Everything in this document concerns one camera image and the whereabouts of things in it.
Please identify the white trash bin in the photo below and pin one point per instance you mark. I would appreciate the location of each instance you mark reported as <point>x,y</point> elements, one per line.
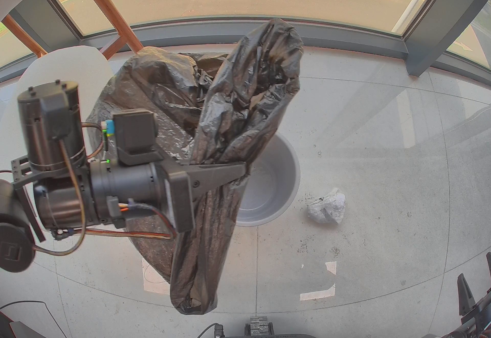
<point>274,179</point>

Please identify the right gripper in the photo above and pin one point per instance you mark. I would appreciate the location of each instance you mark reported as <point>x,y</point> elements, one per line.
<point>479,311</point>

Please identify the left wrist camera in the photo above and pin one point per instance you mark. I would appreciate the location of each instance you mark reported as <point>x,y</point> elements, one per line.
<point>134,133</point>

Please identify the white chair wooden legs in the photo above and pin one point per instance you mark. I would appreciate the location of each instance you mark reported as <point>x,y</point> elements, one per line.
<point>65,68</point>

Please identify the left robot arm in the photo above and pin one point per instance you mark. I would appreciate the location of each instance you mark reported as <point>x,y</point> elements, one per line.
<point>46,137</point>

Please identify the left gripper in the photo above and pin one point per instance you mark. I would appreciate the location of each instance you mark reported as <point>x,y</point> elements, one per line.
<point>130,187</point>

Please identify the crumpled white paper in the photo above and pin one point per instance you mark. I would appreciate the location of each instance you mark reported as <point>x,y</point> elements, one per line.
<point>327,208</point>

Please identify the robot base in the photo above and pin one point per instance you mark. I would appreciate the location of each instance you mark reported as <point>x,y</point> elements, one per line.
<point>260,327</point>

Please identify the black plastic bag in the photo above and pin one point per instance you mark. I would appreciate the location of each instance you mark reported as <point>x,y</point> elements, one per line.
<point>245,91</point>

